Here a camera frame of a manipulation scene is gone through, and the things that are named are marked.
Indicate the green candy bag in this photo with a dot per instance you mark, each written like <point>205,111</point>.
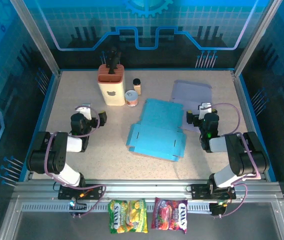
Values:
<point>127,216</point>

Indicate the tin can orange label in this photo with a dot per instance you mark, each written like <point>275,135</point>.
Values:
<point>131,98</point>

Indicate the red berry candy bag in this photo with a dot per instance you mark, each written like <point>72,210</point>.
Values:
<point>169,215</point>

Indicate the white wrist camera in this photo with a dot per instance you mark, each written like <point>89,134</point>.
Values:
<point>204,110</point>
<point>84,111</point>

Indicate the aluminium front rail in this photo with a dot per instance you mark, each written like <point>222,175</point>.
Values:
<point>144,187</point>

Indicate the purple paper box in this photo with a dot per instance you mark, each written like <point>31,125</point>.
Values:
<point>189,92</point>

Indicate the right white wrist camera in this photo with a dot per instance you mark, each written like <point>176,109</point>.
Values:
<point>204,110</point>

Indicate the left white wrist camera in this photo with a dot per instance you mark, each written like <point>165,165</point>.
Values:
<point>84,111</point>

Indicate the spice jar black lid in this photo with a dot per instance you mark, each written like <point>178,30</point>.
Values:
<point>137,86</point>

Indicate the cream knife block orange top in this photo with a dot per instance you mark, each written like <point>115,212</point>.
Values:
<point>112,92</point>

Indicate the black controller board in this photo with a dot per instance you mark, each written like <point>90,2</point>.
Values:
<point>78,208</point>
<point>218,210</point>

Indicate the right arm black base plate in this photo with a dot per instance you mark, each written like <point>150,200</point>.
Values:
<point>199,191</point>

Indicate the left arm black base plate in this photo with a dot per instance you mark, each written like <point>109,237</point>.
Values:
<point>64,192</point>

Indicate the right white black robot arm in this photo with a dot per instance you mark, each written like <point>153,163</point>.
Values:
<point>244,160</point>

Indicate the aluminium frame post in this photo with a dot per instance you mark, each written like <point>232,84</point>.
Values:
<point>255,37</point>
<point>37,37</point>

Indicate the blue paper box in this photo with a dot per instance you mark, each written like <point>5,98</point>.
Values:
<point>157,125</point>

